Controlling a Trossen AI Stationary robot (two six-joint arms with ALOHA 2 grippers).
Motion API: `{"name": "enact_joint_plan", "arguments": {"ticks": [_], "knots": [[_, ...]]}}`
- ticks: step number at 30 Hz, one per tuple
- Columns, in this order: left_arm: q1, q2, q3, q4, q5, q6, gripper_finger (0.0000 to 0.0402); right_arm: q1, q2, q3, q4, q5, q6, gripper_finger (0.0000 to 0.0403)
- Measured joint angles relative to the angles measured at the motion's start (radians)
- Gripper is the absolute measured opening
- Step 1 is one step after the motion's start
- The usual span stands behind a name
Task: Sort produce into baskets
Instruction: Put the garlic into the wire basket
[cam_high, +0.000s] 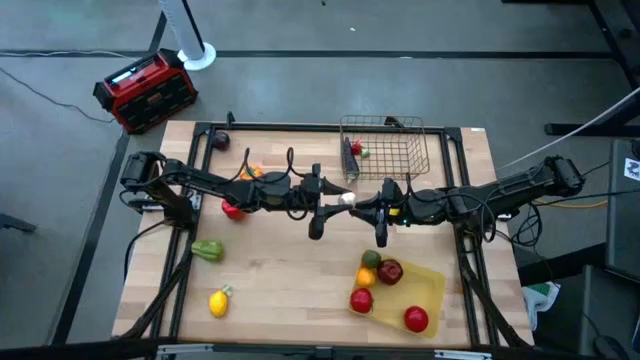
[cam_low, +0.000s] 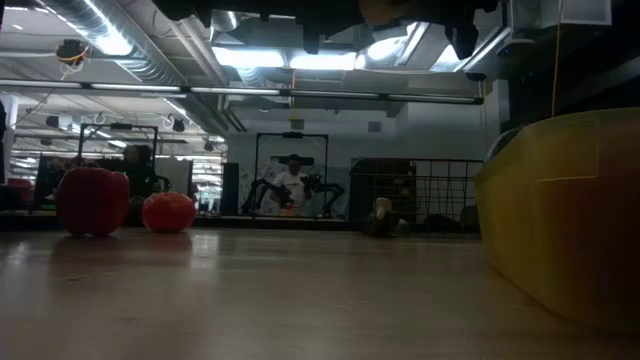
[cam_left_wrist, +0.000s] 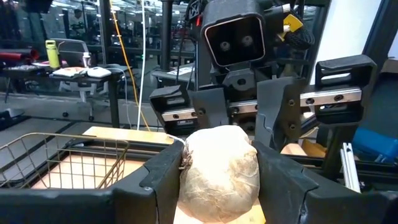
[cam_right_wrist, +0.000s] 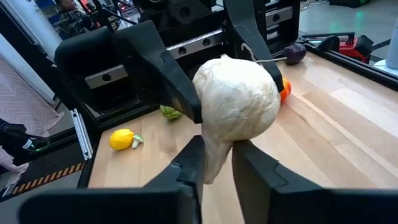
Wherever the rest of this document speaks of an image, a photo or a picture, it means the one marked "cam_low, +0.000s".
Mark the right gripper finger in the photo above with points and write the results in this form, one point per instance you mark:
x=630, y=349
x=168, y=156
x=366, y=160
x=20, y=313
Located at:
x=462, y=42
x=310, y=37

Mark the small white green vegetable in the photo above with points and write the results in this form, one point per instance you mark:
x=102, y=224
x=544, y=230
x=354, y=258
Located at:
x=383, y=207

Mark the purple eggplant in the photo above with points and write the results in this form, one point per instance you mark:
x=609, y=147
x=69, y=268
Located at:
x=372, y=228

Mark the orange persimmon green calyx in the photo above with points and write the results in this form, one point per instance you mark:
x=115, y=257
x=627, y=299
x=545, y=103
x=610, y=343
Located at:
x=168, y=212

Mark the red bell pepper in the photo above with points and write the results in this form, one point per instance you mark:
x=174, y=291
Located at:
x=92, y=202

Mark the background black robot arm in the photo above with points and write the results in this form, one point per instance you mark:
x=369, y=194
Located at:
x=260, y=190
x=327, y=189

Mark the long ceiling light bar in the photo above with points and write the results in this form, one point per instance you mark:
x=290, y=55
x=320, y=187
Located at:
x=235, y=91

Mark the person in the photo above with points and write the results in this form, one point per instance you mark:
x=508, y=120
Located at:
x=292, y=187
x=140, y=175

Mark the black speaker column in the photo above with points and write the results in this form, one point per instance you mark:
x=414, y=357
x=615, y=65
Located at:
x=230, y=190

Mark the yellow plastic bin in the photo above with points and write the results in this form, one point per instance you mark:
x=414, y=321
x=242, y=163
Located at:
x=565, y=215

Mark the black background frame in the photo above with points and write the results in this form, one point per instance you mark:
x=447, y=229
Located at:
x=292, y=134
x=120, y=126

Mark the silver ventilation duct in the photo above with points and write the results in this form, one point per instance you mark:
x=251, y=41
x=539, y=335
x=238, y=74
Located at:
x=150, y=65

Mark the black aluminium table frame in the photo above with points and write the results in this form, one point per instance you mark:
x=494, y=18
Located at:
x=250, y=222

